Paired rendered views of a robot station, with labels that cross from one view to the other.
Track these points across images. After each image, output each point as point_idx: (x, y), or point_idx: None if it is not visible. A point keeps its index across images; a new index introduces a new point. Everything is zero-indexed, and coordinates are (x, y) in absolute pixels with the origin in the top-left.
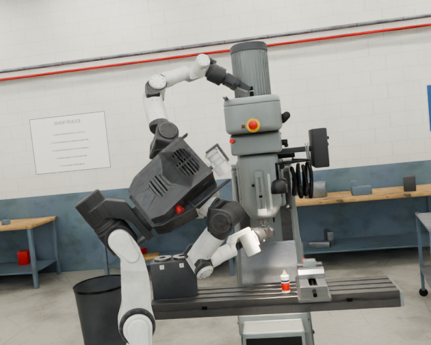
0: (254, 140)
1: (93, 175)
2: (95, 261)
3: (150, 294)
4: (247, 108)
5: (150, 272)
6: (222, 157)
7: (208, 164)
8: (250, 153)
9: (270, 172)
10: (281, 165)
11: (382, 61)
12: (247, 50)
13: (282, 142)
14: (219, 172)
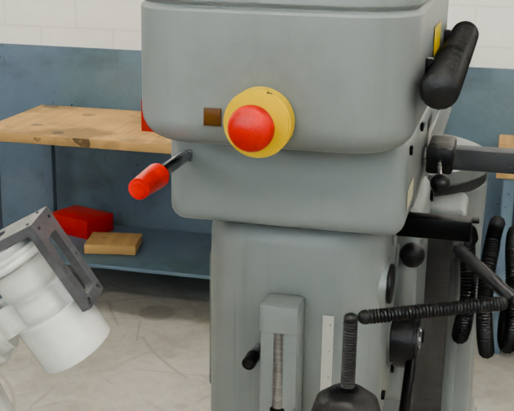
0: (277, 169)
1: None
2: None
3: (92, 354)
4: (245, 31)
5: (113, 280)
6: (62, 287)
7: None
8: (253, 222)
9: (339, 309)
10: (409, 257)
11: None
12: None
13: (427, 158)
14: (40, 356)
